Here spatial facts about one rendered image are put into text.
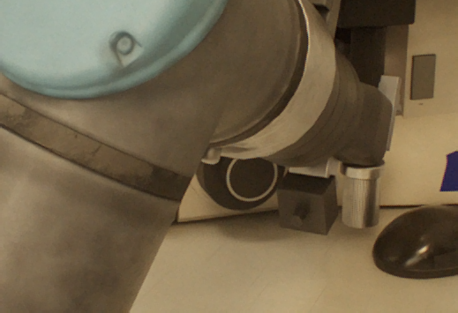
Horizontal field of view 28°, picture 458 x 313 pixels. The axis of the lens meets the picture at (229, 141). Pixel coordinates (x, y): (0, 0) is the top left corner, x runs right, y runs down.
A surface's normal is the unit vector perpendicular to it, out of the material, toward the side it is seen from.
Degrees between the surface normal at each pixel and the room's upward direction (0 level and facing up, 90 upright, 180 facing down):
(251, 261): 0
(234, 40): 103
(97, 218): 84
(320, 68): 89
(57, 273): 84
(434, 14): 90
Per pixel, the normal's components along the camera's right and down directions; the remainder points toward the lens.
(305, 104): 0.75, 0.51
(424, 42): 0.33, 0.27
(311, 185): -0.13, -0.84
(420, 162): 0.11, 0.12
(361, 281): 0.00, -0.96
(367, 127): 0.72, 0.06
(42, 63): -0.36, -0.26
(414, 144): 0.23, -0.43
